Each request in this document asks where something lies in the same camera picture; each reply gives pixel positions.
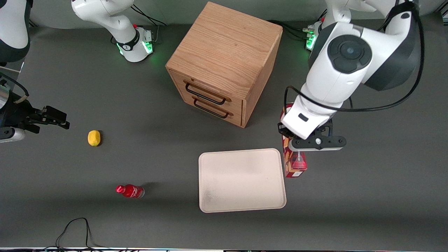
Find thin black floor cable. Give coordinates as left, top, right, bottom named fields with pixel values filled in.
left=45, top=217, right=116, bottom=251

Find beige plastic tray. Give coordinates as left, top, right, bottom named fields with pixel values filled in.
left=198, top=148, right=287, bottom=213

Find black wire drawer handle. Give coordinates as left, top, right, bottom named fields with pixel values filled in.
left=184, top=80, right=232, bottom=105
left=192, top=96, right=234, bottom=119

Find red soda bottle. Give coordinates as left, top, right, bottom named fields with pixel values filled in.
left=115, top=184, right=145, bottom=199

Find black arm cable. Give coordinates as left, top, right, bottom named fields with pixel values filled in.
left=284, top=2, right=425, bottom=121
left=0, top=72, right=29, bottom=104

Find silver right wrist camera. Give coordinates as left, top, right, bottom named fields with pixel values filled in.
left=0, top=127, right=26, bottom=144

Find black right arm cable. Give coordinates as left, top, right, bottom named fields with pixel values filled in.
left=0, top=72, right=29, bottom=104

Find black base cables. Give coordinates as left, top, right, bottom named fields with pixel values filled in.
left=130, top=4, right=168, bottom=44
left=268, top=10, right=328, bottom=40

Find yellow lemon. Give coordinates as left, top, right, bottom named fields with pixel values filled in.
left=87, top=130, right=102, bottom=147

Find red cookie box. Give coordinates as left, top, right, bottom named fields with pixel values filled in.
left=280, top=103, right=308, bottom=178

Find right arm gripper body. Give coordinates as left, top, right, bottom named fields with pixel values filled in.
left=0, top=100, right=42, bottom=135

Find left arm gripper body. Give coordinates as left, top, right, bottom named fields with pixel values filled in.
left=281, top=94, right=337, bottom=140

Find wooden drawer cabinet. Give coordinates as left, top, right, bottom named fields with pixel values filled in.
left=165, top=1, right=283, bottom=128

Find black left base cables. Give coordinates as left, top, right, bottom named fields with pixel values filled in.
left=268, top=10, right=328, bottom=40

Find wooden drawer front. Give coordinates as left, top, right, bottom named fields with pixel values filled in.
left=169, top=69, right=244, bottom=114
left=178, top=94, right=243, bottom=127

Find black right base cables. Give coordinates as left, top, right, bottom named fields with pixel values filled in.
left=130, top=4, right=168, bottom=44

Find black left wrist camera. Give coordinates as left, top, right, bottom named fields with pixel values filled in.
left=290, top=135, right=347, bottom=152

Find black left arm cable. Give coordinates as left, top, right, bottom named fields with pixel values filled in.
left=284, top=2, right=425, bottom=121

